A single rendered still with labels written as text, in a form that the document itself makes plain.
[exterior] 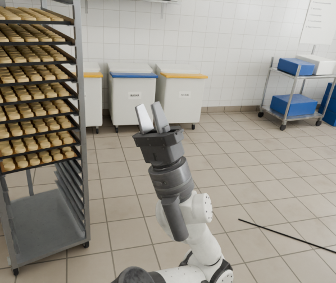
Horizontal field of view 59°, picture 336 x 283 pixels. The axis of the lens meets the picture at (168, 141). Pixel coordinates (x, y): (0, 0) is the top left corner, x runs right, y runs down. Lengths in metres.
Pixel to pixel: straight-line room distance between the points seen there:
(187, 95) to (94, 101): 1.15
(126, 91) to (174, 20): 1.24
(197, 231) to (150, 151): 0.25
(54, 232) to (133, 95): 1.97
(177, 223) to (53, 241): 1.61
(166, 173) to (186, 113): 3.30
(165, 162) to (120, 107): 3.06
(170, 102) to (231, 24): 1.51
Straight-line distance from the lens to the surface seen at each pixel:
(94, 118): 3.67
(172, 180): 0.62
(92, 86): 3.53
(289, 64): 4.53
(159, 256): 2.24
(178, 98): 3.79
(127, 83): 3.56
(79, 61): 1.57
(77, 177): 1.94
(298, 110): 4.79
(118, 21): 4.09
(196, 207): 0.66
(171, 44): 4.28
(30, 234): 2.26
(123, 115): 3.70
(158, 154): 0.61
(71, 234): 2.20
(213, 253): 0.82
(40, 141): 1.77
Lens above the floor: 1.67
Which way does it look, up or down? 27 degrees down
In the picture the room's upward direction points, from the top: 6 degrees clockwise
